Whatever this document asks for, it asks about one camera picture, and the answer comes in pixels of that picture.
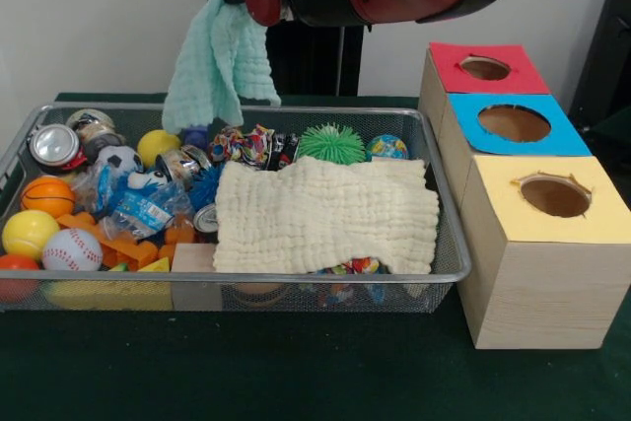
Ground mint waffle cloth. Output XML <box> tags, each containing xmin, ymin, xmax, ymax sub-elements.
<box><xmin>161</xmin><ymin>0</ymin><xmax>282</xmax><ymax>135</ymax></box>

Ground cream waffle cloth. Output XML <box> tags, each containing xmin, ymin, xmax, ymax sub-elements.
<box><xmin>212</xmin><ymin>155</ymin><xmax>441</xmax><ymax>275</ymax></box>

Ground shallow mesh bin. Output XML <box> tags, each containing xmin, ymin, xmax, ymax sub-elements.
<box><xmin>0</xmin><ymin>102</ymin><xmax>472</xmax><ymax>314</ymax></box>

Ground wooden box with three holes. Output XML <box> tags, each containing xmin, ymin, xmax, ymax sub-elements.
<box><xmin>417</xmin><ymin>41</ymin><xmax>631</xmax><ymax>351</ymax></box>

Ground plain yellow foam ball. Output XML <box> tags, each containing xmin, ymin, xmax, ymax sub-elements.
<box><xmin>136</xmin><ymin>128</ymin><xmax>182</xmax><ymax>169</ymax></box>

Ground green spiky ball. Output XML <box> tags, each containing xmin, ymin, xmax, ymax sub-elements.
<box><xmin>298</xmin><ymin>123</ymin><xmax>369</xmax><ymax>165</ymax></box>

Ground globe print ball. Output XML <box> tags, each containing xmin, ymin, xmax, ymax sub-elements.
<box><xmin>365</xmin><ymin>133</ymin><xmax>410</xmax><ymax>162</ymax></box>

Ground crushed silver red can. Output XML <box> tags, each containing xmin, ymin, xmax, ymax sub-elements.
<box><xmin>29</xmin><ymin>123</ymin><xmax>89</xmax><ymax>171</ymax></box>

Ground orange toy basketball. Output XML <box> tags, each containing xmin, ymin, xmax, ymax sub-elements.
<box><xmin>20</xmin><ymin>175</ymin><xmax>76</xmax><ymax>219</ymax></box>

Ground white baseball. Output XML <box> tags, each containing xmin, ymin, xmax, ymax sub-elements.
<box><xmin>41</xmin><ymin>228</ymin><xmax>104</xmax><ymax>272</ymax></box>

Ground yellow seamed ball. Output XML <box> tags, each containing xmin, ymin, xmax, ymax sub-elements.
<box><xmin>2</xmin><ymin>209</ymin><xmax>60</xmax><ymax>262</ymax></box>

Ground orange red ball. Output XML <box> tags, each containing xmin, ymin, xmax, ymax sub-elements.
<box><xmin>0</xmin><ymin>253</ymin><xmax>40</xmax><ymax>304</ymax></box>

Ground black standing panel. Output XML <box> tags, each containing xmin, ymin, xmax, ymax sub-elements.
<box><xmin>566</xmin><ymin>0</ymin><xmax>631</xmax><ymax>146</ymax></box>

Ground dark green side tablecloth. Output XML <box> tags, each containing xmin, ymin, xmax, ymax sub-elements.
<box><xmin>589</xmin><ymin>112</ymin><xmax>631</xmax><ymax>146</ymax></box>

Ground colourful knotted rope toy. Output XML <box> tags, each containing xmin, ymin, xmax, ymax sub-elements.
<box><xmin>207</xmin><ymin>123</ymin><xmax>275</xmax><ymax>166</ymax></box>

